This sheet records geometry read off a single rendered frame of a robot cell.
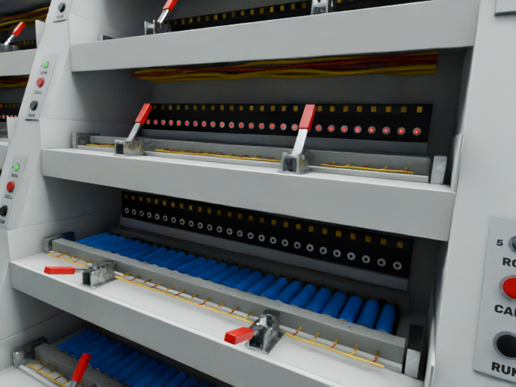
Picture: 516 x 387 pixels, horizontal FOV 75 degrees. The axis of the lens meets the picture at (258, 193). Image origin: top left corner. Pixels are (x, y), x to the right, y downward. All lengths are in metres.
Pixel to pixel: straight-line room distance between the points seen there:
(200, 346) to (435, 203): 0.28
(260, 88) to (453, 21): 0.36
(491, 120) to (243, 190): 0.25
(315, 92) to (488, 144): 0.34
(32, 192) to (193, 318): 0.37
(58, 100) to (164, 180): 0.30
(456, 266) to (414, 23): 0.24
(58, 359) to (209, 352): 0.34
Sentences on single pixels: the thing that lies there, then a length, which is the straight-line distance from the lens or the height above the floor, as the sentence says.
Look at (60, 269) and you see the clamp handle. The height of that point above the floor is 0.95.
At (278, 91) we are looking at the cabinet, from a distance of 0.65.
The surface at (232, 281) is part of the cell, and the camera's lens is 0.48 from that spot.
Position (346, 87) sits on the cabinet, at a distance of 0.61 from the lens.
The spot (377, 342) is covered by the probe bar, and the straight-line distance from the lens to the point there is 0.39.
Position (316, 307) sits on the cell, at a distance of 0.43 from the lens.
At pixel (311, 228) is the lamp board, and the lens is 0.51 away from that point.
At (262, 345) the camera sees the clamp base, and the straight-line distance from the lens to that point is 0.38.
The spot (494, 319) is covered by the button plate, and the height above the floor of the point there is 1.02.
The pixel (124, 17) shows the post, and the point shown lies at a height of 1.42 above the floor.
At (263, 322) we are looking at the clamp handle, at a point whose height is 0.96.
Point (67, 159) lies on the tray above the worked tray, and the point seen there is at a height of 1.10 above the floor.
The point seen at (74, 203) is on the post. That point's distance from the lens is 0.72.
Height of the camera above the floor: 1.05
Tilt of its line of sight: 7 degrees up
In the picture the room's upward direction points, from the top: 11 degrees clockwise
